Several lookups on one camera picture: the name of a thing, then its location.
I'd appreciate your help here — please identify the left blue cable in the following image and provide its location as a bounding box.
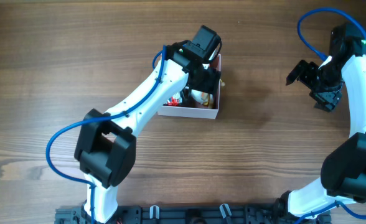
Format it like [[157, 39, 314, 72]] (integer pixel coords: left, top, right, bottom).
[[45, 45, 168, 224]]

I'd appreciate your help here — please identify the white orange plush duck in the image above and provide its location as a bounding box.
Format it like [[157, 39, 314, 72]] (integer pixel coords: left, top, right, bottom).
[[191, 90, 214, 108]]

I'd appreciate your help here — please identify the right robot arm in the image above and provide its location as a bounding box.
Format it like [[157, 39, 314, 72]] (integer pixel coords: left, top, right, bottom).
[[274, 22, 366, 222]]

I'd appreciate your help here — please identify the pink white cardboard box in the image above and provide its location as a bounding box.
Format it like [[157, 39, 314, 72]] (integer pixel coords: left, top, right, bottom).
[[157, 59, 220, 119]]

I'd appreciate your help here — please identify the red toy fire truck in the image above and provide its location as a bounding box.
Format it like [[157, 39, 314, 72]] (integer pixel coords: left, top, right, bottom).
[[164, 92, 183, 106]]

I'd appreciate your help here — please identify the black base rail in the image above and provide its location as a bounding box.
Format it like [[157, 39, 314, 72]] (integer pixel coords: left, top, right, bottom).
[[54, 203, 332, 224]]

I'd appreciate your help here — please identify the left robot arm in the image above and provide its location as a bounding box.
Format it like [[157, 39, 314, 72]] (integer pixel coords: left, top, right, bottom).
[[74, 26, 222, 223]]

